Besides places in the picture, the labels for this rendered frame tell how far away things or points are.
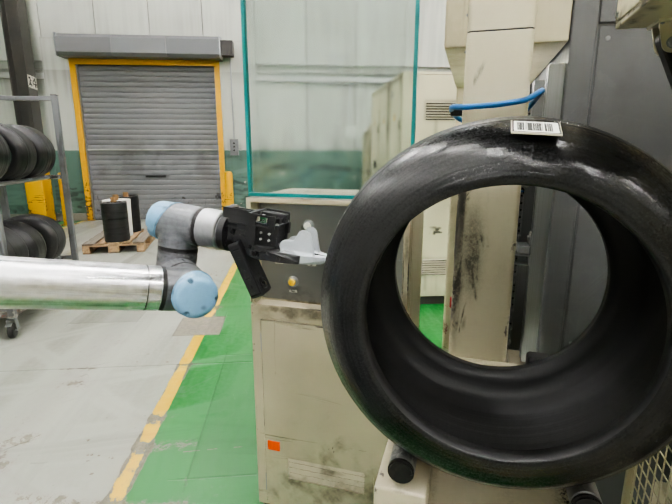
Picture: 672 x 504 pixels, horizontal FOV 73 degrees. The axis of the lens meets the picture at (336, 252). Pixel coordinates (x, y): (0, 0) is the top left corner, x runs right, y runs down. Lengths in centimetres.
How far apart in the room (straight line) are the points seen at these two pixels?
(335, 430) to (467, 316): 80
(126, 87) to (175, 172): 183
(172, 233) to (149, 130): 927
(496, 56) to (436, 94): 315
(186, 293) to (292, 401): 101
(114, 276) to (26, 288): 11
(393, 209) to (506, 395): 52
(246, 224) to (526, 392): 64
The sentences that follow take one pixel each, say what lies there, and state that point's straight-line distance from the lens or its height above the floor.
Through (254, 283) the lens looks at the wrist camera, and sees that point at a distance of 86.
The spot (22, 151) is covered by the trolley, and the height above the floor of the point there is 141.
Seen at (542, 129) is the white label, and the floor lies 145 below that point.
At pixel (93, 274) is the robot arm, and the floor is 124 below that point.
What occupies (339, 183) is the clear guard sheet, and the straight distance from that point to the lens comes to 146.
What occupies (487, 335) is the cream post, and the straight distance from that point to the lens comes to 111.
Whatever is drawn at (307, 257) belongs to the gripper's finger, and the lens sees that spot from 80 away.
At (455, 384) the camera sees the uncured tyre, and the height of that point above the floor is 94.
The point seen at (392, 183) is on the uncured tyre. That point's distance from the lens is 66.
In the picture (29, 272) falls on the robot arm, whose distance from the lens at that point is 77.
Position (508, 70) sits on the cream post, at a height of 158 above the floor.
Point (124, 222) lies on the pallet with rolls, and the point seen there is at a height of 41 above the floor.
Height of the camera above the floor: 142
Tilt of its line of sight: 13 degrees down
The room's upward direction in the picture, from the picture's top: straight up
